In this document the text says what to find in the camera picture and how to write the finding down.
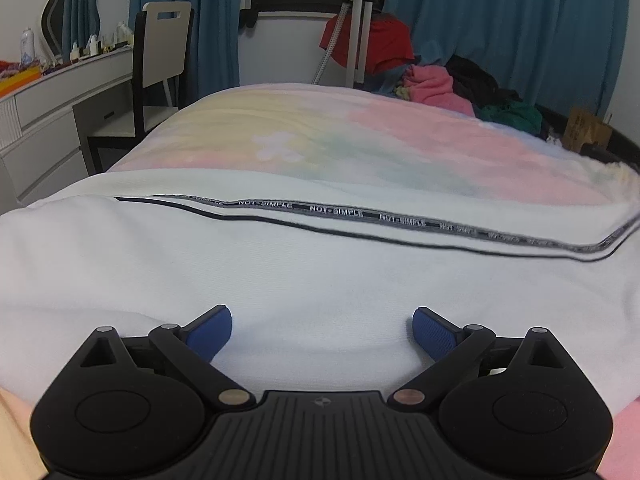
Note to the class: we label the brown paper bag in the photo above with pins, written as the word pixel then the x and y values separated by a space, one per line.
pixel 587 130

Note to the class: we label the white and black chair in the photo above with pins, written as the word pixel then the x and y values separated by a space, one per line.
pixel 165 55

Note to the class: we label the orange tray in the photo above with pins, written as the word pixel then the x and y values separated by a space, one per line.
pixel 17 82

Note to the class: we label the black sofa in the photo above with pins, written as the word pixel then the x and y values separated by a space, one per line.
pixel 622 147

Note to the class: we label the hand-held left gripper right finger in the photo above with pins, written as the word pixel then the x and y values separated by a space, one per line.
pixel 435 332

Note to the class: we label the white vanity desk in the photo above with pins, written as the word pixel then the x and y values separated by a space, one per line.
pixel 50 130

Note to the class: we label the white garment steamer stand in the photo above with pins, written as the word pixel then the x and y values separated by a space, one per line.
pixel 357 25

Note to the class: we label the row of cosmetic bottles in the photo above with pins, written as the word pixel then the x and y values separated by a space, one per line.
pixel 95 45

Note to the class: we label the black curtain tie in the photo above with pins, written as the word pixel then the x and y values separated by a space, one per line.
pixel 249 17

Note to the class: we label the wavy-edged vanity mirror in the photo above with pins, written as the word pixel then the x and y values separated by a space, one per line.
pixel 72 10

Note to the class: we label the white patterned cloth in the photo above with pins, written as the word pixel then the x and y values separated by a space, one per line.
pixel 553 137

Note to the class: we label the white pants with striped trim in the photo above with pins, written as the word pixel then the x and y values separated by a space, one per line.
pixel 300 280

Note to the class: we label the green garment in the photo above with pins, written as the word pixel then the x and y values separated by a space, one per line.
pixel 515 117

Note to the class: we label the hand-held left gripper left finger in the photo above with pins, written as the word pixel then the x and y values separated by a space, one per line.
pixel 210 332

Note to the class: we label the red garment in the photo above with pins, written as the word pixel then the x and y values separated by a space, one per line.
pixel 390 42

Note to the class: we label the blue curtain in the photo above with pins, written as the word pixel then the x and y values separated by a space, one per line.
pixel 500 20
pixel 210 25

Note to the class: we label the white spray bottle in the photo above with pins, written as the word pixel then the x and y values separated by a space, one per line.
pixel 28 45

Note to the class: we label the black garment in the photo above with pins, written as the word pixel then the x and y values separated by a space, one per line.
pixel 480 80

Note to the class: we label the pink garment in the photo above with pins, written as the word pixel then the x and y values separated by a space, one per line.
pixel 435 90

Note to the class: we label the pastel tie-dye bed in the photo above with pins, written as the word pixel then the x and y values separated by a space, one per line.
pixel 300 135

